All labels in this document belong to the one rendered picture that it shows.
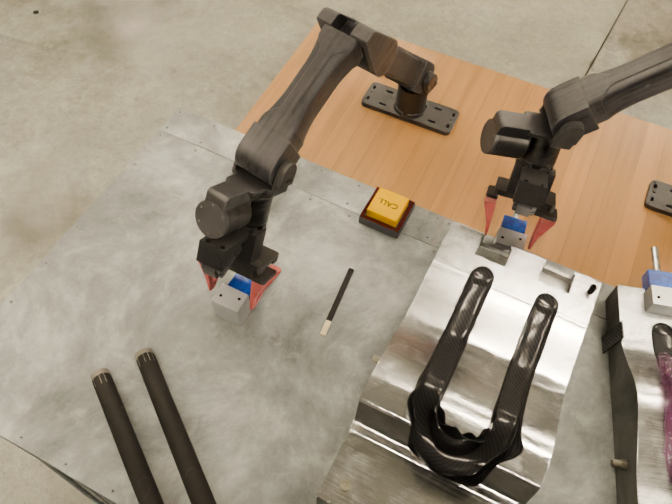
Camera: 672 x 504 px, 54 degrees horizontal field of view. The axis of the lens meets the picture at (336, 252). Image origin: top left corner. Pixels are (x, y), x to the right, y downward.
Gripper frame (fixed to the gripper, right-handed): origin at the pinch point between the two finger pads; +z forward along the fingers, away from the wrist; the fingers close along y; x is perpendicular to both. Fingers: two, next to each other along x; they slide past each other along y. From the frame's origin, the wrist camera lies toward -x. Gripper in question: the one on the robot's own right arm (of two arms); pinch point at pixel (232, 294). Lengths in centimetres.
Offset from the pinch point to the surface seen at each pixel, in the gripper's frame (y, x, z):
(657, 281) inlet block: 62, 28, -19
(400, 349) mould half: 29.1, -2.8, -6.2
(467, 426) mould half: 41.9, -10.0, -4.4
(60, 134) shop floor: -122, 97, 42
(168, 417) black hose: 3.0, -20.1, 9.9
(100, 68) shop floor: -131, 127, 24
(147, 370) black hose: -4.9, -14.5, 9.3
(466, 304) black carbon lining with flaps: 35.1, 10.6, -10.0
